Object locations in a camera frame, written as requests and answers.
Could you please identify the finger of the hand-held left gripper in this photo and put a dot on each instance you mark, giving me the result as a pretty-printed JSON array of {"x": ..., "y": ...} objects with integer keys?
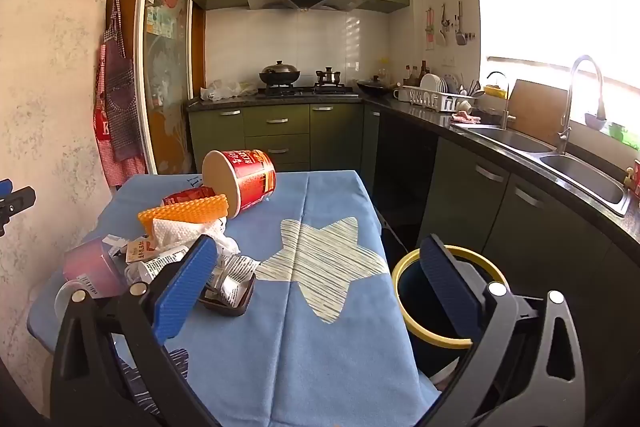
[{"x": 20, "y": 199}]

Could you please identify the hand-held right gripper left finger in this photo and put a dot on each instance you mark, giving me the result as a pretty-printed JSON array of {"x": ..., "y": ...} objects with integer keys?
[{"x": 187, "y": 287}]

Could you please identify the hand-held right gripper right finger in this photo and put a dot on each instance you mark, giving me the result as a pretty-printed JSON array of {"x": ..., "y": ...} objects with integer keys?
[{"x": 450, "y": 287}]

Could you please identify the yellow rimmed trash bin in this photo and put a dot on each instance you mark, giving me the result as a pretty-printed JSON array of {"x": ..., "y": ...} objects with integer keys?
[{"x": 415, "y": 302}]

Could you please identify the white printed wrapper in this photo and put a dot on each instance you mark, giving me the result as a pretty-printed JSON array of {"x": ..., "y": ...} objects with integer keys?
[
  {"x": 155, "y": 267},
  {"x": 235, "y": 279}
]

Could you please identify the dark brown plastic tray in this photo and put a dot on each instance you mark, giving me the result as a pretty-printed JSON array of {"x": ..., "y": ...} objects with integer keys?
[{"x": 235, "y": 308}]

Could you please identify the white paper towel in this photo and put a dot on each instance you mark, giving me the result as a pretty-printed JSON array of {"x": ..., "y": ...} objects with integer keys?
[{"x": 175, "y": 229}]

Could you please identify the small beige packet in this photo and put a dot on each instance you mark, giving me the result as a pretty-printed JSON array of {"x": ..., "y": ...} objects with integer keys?
[{"x": 139, "y": 251}]

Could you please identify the orange sponge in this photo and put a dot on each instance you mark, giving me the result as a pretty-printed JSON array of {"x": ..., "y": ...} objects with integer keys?
[{"x": 185, "y": 209}]

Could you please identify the red and white milk carton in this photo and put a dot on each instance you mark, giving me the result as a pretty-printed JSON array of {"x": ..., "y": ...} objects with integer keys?
[{"x": 190, "y": 195}]

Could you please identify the pink plastic cup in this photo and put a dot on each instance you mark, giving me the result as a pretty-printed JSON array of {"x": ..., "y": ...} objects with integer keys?
[{"x": 90, "y": 267}]

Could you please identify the clear plastic lid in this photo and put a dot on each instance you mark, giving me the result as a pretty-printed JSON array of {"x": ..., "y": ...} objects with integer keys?
[{"x": 64, "y": 297}]

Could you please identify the red instant noodle cup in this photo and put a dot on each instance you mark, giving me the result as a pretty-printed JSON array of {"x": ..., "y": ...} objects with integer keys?
[{"x": 250, "y": 179}]

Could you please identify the red checked apron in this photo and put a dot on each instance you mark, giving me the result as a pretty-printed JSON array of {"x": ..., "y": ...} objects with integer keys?
[{"x": 120, "y": 167}]

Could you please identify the blue star print tablecloth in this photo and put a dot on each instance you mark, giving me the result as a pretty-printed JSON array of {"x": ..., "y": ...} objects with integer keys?
[{"x": 310, "y": 332}]

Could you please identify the purple checked apron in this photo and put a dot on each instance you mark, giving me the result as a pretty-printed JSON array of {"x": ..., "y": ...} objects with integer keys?
[{"x": 120, "y": 107}]

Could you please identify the pink cloth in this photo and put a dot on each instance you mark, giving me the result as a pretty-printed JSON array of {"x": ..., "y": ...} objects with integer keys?
[{"x": 465, "y": 117}]

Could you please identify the steel double sink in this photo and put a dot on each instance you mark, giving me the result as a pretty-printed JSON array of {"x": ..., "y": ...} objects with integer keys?
[{"x": 585, "y": 179}]

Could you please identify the small steel tap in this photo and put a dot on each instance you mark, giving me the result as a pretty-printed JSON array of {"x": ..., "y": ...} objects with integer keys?
[{"x": 506, "y": 114}]

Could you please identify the green lower cabinets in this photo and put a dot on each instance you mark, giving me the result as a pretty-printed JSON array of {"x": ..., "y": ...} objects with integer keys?
[{"x": 280, "y": 127}]

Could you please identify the white dish rack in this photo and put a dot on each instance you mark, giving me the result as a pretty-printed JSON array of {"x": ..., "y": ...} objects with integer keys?
[{"x": 435, "y": 99}]

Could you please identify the wooden cutting board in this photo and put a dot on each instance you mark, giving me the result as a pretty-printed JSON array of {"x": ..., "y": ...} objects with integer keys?
[{"x": 537, "y": 112}]

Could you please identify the white mug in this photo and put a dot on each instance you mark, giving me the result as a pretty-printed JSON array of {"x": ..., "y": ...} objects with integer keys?
[{"x": 398, "y": 95}]

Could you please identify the white plastic bag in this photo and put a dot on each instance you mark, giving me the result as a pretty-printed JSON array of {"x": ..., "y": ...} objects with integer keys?
[{"x": 225, "y": 91}]

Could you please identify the printed sliding glass door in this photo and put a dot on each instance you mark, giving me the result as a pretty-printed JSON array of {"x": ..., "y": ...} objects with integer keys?
[{"x": 167, "y": 57}]

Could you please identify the row of white plates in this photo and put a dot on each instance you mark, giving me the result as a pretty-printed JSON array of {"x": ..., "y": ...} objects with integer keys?
[{"x": 432, "y": 82}]

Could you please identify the black frying pan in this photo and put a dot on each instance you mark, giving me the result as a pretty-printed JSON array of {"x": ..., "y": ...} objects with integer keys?
[{"x": 375, "y": 88}]

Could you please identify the small red box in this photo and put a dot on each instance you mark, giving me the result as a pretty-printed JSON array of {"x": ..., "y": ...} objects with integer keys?
[{"x": 635, "y": 179}]

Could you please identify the tall steel faucet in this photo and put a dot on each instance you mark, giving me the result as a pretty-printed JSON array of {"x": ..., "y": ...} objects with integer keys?
[{"x": 567, "y": 107}]

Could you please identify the group of sauce bottles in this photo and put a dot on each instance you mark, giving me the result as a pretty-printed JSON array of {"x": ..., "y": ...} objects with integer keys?
[{"x": 424, "y": 71}]

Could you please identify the green plastic holder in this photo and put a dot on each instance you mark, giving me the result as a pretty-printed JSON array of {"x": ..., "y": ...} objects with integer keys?
[{"x": 617, "y": 132}]

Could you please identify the gas stove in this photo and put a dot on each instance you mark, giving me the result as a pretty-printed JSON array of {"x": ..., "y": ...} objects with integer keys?
[{"x": 310, "y": 91}]

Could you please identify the black wok with lid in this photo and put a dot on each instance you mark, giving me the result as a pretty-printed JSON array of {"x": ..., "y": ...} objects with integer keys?
[{"x": 280, "y": 74}]

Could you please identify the small dark pot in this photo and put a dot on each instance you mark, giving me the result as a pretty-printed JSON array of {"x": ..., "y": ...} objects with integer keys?
[{"x": 328, "y": 77}]

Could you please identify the hanging spatula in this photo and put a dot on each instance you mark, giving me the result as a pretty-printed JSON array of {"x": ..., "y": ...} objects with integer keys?
[{"x": 460, "y": 34}]

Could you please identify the hanging ladle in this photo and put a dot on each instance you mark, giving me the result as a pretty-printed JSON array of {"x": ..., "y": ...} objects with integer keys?
[{"x": 443, "y": 27}]

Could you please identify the pink hanging utensil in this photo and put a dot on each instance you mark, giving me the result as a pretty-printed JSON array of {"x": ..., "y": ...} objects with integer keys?
[{"x": 430, "y": 27}]

